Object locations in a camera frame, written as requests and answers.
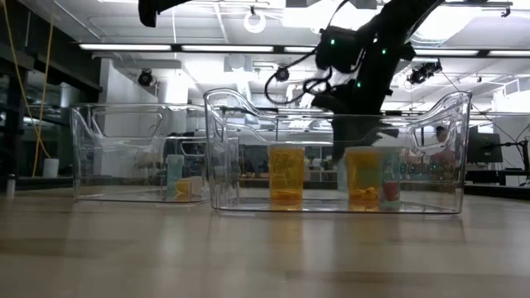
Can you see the clear plastic bin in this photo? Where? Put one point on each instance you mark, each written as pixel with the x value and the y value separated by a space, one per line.
pixel 83 165
pixel 455 174

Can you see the ceiling light strip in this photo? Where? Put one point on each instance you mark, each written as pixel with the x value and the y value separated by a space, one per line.
pixel 509 53
pixel 447 52
pixel 124 47
pixel 227 48
pixel 298 49

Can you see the dark monitor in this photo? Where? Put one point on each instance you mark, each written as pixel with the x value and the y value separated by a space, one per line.
pixel 484 147

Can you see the white bucket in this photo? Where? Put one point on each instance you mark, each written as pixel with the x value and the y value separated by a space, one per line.
pixel 51 167

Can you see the black ceiling lamp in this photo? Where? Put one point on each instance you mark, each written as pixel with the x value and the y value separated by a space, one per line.
pixel 422 73
pixel 282 73
pixel 145 78

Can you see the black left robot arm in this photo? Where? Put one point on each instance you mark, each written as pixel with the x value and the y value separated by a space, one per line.
pixel 149 10

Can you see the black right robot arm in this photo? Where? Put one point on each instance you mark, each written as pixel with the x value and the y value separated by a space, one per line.
pixel 393 41

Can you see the small teal pill bottle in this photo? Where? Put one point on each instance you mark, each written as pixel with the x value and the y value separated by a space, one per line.
pixel 174 169

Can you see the person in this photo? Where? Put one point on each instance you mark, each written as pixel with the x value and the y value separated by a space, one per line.
pixel 441 133

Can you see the teal pill bottle red pills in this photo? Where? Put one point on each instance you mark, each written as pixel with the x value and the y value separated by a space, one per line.
pixel 391 182

